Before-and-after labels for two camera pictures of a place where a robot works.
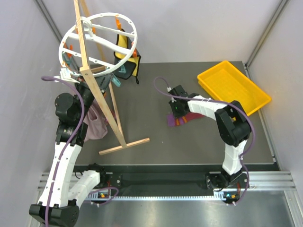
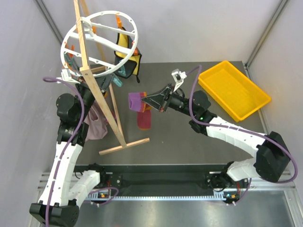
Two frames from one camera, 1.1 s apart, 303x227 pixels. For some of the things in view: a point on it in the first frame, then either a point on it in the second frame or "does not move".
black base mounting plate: x=185 y=177 does not move
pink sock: x=95 y=123 does not move
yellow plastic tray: x=226 y=82 does not move
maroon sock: x=173 y=121 to x=144 y=116
